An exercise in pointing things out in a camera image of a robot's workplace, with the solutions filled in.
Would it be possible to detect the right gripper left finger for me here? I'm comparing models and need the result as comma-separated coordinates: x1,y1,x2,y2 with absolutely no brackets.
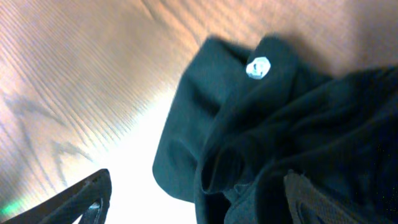
3,169,112,224

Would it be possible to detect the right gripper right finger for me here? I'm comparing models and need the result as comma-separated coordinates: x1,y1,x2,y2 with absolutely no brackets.
284,171,370,224

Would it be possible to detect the black t-shirt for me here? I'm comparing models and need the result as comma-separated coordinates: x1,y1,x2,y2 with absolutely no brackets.
152,35,397,223

